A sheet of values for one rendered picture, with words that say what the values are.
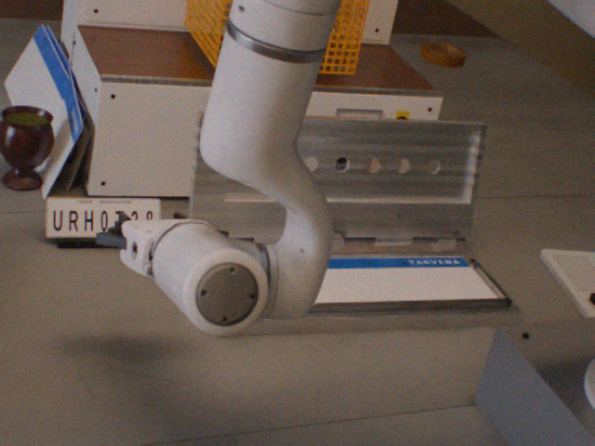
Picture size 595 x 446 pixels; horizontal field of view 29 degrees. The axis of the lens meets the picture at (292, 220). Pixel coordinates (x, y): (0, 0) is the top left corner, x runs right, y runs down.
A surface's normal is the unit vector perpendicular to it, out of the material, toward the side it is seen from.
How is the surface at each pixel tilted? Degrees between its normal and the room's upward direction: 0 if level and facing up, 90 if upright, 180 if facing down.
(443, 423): 0
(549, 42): 90
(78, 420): 0
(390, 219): 79
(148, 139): 90
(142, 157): 90
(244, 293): 73
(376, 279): 0
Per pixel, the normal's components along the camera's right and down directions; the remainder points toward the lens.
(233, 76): -0.67, 0.20
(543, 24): 0.39, 0.48
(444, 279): 0.18, -0.88
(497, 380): -0.91, 0.04
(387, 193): 0.34, 0.29
